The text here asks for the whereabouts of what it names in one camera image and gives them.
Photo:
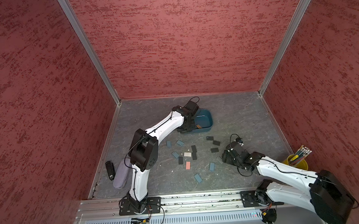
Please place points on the black eraser tilted right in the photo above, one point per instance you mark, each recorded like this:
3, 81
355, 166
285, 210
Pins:
217, 143

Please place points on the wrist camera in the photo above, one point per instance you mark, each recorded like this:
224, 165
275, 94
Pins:
191, 106
235, 138

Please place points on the blue eraser centre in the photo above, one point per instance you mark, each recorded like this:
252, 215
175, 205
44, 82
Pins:
175, 155

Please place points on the right corner aluminium post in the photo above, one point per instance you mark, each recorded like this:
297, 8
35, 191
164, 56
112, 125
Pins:
290, 31

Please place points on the black eraser left centre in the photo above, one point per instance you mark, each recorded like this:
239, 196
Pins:
180, 160

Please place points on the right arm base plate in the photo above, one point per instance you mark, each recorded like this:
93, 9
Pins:
257, 199

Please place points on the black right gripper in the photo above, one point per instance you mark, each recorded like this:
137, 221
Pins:
226, 158

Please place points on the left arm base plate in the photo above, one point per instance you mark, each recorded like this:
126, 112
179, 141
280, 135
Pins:
149, 205

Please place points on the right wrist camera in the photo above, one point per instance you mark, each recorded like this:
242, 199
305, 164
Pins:
235, 138

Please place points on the blue eraser front right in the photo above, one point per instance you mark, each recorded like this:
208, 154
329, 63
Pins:
212, 167

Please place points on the yellow pencil cup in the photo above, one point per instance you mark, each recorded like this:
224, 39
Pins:
303, 165

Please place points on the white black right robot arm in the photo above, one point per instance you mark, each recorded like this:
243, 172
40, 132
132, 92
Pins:
319, 192

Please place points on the black eraser upper centre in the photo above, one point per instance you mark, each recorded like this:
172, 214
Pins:
194, 148

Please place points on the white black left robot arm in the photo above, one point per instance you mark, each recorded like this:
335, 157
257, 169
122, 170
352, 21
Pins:
143, 151

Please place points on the lavender cloth pouch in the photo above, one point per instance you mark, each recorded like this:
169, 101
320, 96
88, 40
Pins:
122, 172

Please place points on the aluminium front rail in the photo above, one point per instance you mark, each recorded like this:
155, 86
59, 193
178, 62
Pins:
221, 200

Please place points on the corner aluminium post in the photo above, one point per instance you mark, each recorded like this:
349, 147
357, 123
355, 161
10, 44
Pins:
290, 31
75, 23

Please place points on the pink eraser centre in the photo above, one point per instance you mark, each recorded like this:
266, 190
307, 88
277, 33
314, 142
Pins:
188, 165

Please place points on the left corner aluminium post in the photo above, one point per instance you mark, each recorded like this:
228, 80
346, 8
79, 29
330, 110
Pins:
75, 23

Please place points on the blue eraser tilted top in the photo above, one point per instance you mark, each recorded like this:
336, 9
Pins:
180, 143

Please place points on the teal plastic storage box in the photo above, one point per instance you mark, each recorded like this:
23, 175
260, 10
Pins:
203, 122

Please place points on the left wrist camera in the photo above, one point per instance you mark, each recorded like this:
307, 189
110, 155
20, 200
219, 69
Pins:
191, 106

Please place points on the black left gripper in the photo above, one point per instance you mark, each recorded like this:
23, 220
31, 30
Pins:
192, 127

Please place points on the blue eraser upright top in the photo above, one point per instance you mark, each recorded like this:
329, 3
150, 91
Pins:
168, 144

